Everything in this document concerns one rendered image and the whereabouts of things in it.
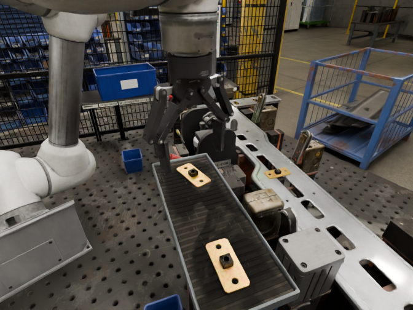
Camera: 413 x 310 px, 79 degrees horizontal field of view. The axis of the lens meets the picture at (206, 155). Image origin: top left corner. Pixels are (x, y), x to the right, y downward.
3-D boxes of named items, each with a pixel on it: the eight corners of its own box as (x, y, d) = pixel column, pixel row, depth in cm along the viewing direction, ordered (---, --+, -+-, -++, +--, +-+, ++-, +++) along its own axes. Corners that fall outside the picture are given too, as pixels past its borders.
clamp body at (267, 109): (273, 170, 135) (283, 109, 116) (253, 174, 132) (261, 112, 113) (263, 160, 142) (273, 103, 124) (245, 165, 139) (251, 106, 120)
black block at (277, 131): (280, 186, 124) (291, 133, 108) (261, 190, 121) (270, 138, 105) (271, 176, 130) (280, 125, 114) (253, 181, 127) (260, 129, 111)
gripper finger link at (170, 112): (196, 93, 44) (191, 88, 43) (163, 147, 44) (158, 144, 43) (183, 87, 46) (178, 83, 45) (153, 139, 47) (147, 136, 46)
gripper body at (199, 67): (180, 58, 37) (184, 116, 42) (224, 51, 41) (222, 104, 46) (156, 51, 42) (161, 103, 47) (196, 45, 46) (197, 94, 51)
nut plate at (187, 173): (211, 181, 54) (211, 176, 53) (197, 188, 52) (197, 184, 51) (189, 163, 59) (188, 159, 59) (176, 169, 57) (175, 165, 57)
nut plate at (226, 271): (251, 285, 35) (251, 280, 34) (225, 294, 34) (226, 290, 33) (226, 238, 41) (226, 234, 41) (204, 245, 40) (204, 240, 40)
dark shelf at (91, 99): (239, 91, 152) (239, 86, 150) (78, 111, 126) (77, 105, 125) (225, 80, 169) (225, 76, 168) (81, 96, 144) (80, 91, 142)
